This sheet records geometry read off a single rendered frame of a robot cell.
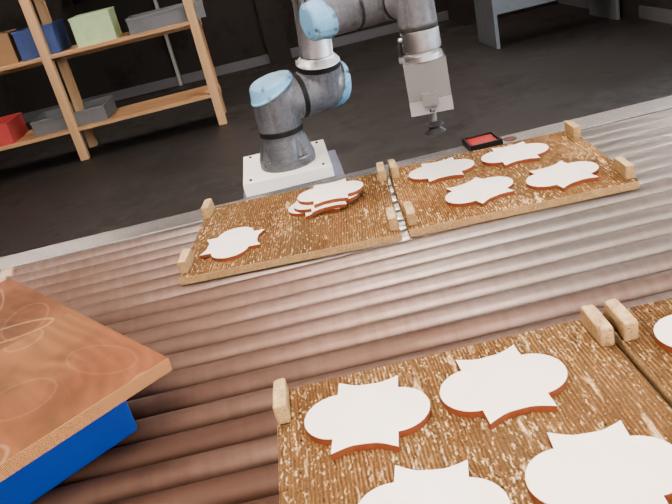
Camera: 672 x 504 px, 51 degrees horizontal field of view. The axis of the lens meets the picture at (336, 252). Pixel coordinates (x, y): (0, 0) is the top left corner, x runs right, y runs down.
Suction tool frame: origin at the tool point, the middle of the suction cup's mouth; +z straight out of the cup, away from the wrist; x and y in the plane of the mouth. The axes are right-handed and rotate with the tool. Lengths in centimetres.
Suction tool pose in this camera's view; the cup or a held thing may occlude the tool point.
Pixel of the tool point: (435, 131)
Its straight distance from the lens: 146.0
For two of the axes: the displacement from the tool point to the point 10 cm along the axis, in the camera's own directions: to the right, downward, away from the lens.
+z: 2.1, 8.8, 4.1
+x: 0.6, -4.3, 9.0
